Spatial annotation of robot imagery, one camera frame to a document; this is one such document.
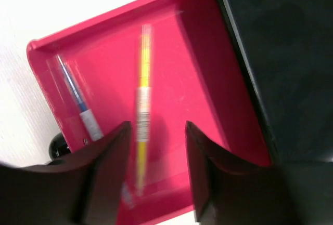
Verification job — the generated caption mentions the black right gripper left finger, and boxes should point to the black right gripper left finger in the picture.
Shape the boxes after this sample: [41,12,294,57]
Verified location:
[1,121,132,224]

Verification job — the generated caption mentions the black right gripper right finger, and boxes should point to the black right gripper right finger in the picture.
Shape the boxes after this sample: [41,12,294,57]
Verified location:
[185,122,332,224]

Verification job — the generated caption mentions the blue pen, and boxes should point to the blue pen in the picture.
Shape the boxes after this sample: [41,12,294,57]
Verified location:
[55,54,104,141]

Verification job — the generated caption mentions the pink top drawer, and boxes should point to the pink top drawer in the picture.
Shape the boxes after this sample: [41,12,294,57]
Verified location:
[27,0,271,224]

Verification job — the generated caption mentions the yellow highlighter pen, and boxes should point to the yellow highlighter pen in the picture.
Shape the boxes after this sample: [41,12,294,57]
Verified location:
[136,24,152,196]

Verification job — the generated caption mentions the black drawer cabinet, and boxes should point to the black drawer cabinet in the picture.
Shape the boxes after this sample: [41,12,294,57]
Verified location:
[177,0,333,168]

